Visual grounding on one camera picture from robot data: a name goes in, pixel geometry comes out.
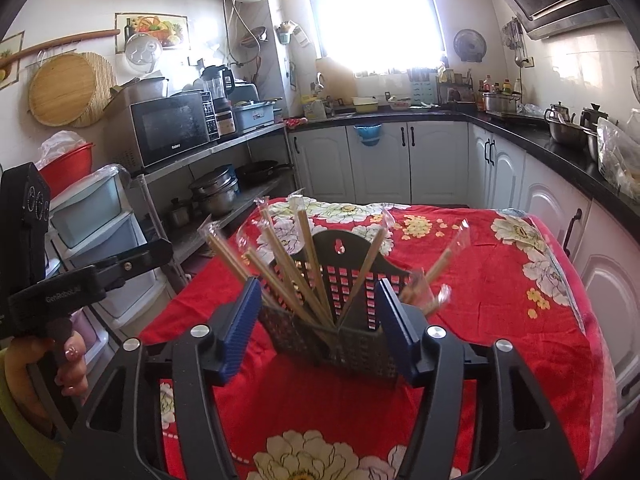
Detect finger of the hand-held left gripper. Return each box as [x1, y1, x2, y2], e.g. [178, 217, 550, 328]
[92, 238, 174, 294]

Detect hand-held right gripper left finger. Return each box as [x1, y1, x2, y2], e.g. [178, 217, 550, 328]
[62, 276, 264, 480]

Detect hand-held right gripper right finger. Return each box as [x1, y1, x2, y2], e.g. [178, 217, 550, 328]
[374, 279, 583, 480]

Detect black plastic utensil basket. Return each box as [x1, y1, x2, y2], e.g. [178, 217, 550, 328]
[257, 230, 416, 378]

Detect bunch of chopsticks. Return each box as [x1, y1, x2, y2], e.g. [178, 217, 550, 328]
[197, 195, 473, 356]

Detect person's left hand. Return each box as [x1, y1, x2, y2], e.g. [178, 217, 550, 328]
[4, 334, 91, 441]

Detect plastic drawer tower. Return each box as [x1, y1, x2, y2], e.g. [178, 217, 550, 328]
[44, 164, 173, 366]

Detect small steel pot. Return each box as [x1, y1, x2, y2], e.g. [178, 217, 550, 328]
[166, 198, 194, 227]

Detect red plastic basin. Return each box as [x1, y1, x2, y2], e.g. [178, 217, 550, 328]
[37, 142, 96, 197]

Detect crumpled clear plastic bag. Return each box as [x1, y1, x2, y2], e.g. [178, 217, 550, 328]
[36, 130, 90, 167]

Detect red floral tablecloth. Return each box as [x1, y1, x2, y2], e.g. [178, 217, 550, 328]
[137, 195, 618, 480]

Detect stacked steel pots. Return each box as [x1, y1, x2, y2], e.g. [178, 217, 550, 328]
[188, 164, 241, 217]

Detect black microwave oven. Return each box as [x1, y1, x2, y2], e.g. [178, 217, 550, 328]
[130, 91, 222, 170]

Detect round wooden board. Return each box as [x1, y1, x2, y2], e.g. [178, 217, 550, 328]
[28, 52, 98, 127]

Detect black frying pan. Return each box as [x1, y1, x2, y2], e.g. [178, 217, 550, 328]
[234, 160, 295, 184]

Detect woven bamboo mat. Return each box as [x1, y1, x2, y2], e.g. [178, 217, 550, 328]
[70, 51, 117, 129]

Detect white base cabinets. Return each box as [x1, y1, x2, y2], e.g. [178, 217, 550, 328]
[287, 120, 640, 421]

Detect metal shelf rack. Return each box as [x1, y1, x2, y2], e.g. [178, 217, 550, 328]
[131, 121, 301, 286]

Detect grey-blue kitchen appliance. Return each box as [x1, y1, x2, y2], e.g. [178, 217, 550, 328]
[231, 102, 277, 134]

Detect blue hanging bin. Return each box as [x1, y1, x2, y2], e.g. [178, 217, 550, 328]
[353, 122, 384, 147]

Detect black blender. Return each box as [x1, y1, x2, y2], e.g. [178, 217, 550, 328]
[201, 64, 237, 111]

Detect long wooden rolling pin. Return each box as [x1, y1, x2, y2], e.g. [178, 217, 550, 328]
[0, 28, 122, 70]

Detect clear round lid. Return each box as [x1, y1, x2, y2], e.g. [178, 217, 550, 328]
[124, 32, 164, 74]

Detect white jug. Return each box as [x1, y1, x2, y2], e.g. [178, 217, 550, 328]
[302, 97, 327, 122]

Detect steel stockpot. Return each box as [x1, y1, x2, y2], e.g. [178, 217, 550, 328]
[481, 91, 522, 114]

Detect wooden cutting board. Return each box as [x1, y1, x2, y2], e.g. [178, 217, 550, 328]
[315, 57, 357, 107]

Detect steel basin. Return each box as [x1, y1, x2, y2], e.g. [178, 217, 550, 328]
[547, 119, 590, 149]

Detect cluster of condiment bottles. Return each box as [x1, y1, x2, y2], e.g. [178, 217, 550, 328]
[477, 75, 522, 96]

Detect large clear plastic bag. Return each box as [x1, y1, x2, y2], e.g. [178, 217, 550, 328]
[596, 116, 640, 197]

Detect dark steel kettle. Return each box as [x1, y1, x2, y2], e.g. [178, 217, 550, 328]
[580, 103, 610, 134]

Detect hanging ladles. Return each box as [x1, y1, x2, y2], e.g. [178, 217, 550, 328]
[501, 16, 527, 68]

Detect bright window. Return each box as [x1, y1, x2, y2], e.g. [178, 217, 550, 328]
[299, 0, 447, 79]

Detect fruit wall picture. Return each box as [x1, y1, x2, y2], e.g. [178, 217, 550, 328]
[114, 12, 189, 54]

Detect small wall fan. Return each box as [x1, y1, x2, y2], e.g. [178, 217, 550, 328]
[453, 28, 487, 64]

